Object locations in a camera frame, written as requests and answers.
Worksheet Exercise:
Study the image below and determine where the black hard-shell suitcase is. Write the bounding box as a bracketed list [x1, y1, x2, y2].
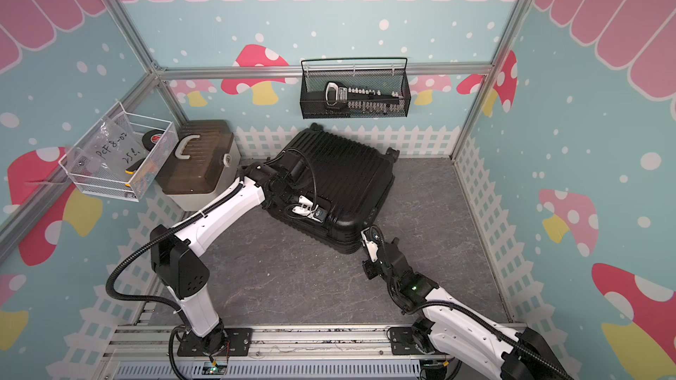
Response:
[272, 123, 400, 254]

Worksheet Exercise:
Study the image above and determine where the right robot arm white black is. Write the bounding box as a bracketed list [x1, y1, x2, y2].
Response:
[361, 225, 571, 379]

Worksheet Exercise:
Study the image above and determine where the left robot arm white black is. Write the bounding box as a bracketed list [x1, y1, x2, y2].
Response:
[106, 148, 319, 350]

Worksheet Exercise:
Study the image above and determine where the brown lid storage box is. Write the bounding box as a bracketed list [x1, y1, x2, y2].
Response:
[155, 120, 241, 212]

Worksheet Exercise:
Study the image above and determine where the socket set in basket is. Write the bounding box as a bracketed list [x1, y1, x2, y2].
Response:
[324, 82, 406, 114]

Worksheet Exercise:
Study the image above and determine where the black tape roll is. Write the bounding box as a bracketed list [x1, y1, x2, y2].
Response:
[142, 129, 165, 151]

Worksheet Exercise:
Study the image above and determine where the plastic bag with writing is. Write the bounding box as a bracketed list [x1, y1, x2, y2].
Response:
[82, 117, 148, 181]

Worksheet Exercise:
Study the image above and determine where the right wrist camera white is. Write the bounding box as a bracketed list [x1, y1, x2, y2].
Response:
[361, 226, 382, 263]

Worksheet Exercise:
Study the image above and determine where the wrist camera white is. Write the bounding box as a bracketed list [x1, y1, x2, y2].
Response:
[361, 226, 382, 263]
[289, 195, 327, 223]

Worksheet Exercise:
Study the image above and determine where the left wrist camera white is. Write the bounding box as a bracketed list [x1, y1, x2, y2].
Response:
[289, 195, 327, 223]

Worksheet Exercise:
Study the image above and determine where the black wire mesh basket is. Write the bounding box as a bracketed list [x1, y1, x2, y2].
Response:
[299, 57, 411, 120]

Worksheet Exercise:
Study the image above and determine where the clear plastic wall bin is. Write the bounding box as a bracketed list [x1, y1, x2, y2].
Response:
[58, 102, 178, 202]

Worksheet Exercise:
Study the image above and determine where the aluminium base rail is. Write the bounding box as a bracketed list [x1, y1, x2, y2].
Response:
[93, 324, 458, 379]

